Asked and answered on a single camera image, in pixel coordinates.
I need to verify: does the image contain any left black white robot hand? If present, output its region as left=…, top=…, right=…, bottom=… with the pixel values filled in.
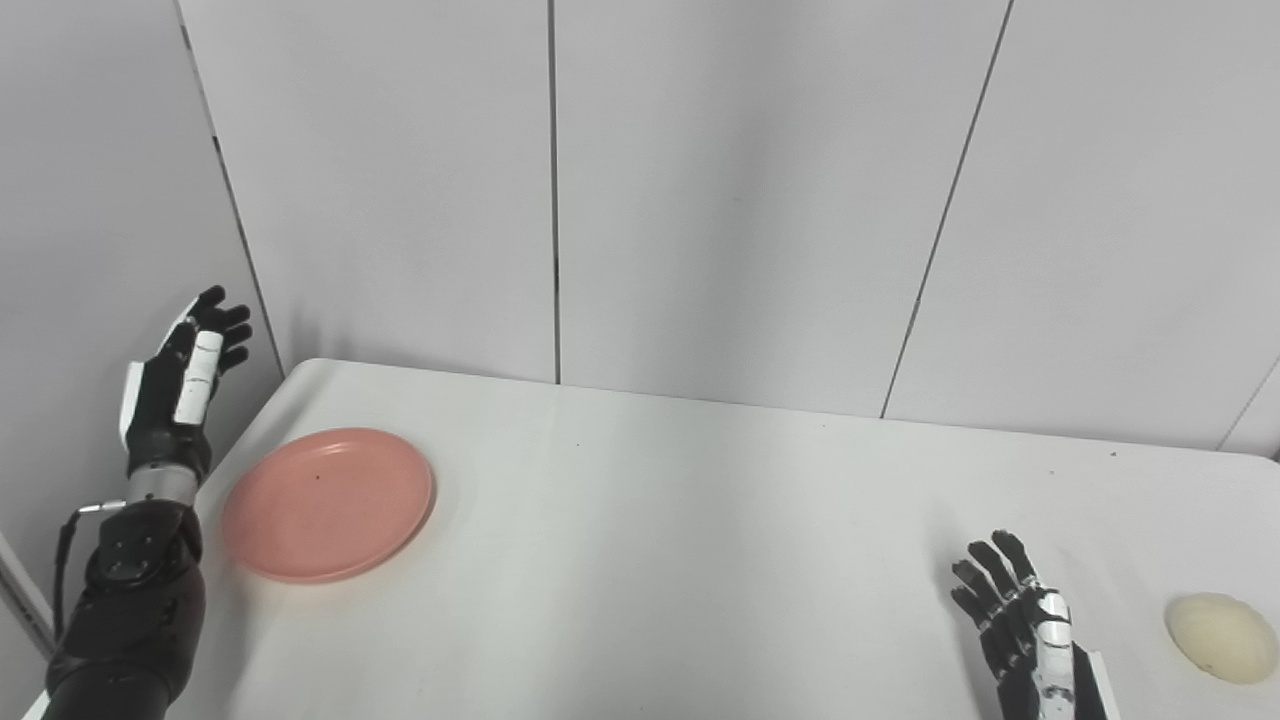
left=118, top=286, right=253, bottom=483

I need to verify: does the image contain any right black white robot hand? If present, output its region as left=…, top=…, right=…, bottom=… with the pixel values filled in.
left=950, top=529, right=1122, bottom=720

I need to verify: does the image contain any cream steamed bun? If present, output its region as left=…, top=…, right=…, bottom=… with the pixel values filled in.
left=1165, top=592, right=1280, bottom=686

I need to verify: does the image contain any pink round plate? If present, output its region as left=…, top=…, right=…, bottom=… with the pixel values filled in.
left=221, top=428, right=436, bottom=585

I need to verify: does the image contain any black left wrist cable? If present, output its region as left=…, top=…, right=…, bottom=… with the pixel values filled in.
left=50, top=500, right=129, bottom=643

